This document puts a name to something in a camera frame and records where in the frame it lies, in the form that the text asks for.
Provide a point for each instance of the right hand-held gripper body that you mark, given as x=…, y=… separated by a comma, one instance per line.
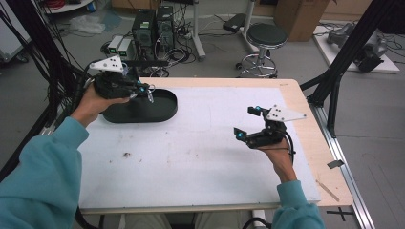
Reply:
x=270, y=132

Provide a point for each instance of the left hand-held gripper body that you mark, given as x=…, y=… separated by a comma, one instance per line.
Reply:
x=110, y=84

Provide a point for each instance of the black oval tray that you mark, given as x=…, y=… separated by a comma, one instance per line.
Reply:
x=149, y=111

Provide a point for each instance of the person's left hand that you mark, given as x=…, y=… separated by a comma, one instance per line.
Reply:
x=92, y=106

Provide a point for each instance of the person's right hand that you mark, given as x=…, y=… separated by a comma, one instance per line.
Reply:
x=280, y=162

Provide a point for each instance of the white power supply unit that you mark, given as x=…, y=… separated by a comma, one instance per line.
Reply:
x=114, y=46
x=125, y=47

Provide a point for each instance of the white foam mat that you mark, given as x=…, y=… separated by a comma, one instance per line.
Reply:
x=197, y=165

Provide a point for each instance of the large black computer tower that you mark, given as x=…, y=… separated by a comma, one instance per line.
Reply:
x=144, y=31

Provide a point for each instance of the small black computer tower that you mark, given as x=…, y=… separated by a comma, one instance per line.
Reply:
x=165, y=27

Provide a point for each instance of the clear plastic bag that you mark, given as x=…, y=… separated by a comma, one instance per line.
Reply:
x=87, y=24

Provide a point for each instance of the small grey tape piece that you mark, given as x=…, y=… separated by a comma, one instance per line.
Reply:
x=335, y=164

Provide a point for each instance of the white desk leg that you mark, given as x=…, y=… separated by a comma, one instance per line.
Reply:
x=249, y=25
x=197, y=35

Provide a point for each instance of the black round stool chrome base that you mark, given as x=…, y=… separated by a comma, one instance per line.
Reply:
x=266, y=35

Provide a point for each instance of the thin wooden stick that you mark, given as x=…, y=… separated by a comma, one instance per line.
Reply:
x=328, y=191

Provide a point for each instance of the brown cardboard box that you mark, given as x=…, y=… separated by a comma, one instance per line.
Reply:
x=299, y=17

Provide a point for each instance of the person's beige trousers legs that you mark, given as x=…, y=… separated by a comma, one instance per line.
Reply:
x=149, y=221

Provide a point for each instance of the grey and black robot device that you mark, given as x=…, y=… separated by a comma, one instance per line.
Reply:
x=369, y=47

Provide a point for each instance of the white floor board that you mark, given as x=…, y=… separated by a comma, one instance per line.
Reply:
x=387, y=65

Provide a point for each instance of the black metal frame post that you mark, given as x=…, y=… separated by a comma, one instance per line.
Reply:
x=38, y=41
x=347, y=54

